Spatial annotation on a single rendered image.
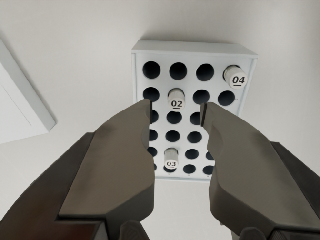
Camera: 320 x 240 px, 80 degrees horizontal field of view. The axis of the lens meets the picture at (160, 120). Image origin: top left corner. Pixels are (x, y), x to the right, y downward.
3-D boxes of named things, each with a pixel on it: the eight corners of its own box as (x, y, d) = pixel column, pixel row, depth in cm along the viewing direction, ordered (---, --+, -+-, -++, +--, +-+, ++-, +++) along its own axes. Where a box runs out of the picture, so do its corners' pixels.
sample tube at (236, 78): (227, 69, 17) (245, 90, 13) (212, 68, 17) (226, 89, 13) (230, 55, 16) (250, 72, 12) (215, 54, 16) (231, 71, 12)
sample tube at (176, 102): (181, 88, 18) (185, 113, 14) (167, 87, 18) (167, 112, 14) (182, 75, 17) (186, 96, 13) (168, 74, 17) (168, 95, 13)
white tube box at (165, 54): (213, 157, 22) (221, 184, 19) (140, 153, 22) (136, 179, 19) (240, 44, 16) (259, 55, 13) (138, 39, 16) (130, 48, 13)
